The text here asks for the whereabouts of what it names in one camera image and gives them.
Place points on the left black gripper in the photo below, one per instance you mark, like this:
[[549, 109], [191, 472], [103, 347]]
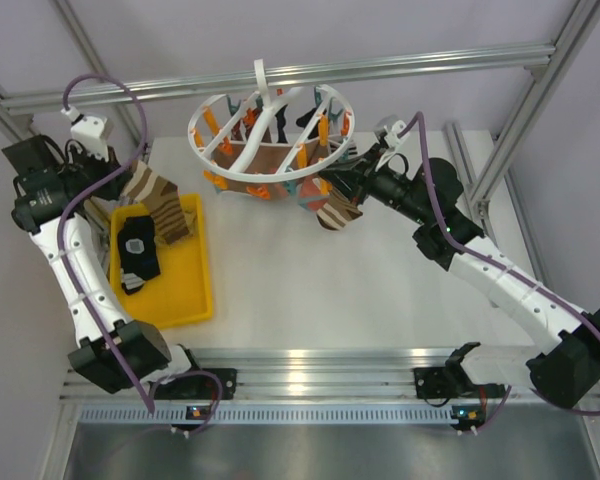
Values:
[[106, 168]]

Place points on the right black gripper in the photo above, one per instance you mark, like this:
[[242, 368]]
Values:
[[350, 177]]

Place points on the brown striped sock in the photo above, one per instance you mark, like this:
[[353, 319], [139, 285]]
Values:
[[161, 198], [337, 212]]

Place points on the white round sock hanger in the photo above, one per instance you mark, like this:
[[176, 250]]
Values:
[[261, 118]]

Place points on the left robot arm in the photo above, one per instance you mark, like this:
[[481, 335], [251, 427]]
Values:
[[114, 351]]

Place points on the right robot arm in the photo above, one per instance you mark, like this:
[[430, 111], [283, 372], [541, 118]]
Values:
[[562, 365]]

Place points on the pink coral hanging sock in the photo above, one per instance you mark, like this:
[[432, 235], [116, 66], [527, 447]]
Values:
[[310, 197]]

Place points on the brown hanging sock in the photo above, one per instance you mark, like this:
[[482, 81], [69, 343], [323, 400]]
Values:
[[267, 160]]

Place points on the black sock with patch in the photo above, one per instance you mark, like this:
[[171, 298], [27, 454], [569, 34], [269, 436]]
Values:
[[137, 253]]

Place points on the yellow plastic tray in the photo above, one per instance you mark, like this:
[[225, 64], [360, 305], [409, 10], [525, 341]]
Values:
[[182, 294]]

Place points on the aluminium top crossbar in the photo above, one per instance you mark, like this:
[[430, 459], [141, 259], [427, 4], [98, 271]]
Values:
[[408, 65]]

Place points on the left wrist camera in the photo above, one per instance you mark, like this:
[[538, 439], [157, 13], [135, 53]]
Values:
[[90, 130]]

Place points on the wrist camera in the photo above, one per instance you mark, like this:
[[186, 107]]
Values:
[[90, 130], [391, 132]]

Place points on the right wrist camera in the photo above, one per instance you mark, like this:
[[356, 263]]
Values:
[[391, 132]]

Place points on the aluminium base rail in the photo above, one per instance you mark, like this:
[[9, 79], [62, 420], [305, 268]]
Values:
[[287, 387]]

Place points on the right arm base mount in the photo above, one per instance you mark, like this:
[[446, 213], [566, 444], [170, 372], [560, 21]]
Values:
[[433, 383]]

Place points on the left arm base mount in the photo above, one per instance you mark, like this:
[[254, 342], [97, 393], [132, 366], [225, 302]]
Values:
[[215, 383]]

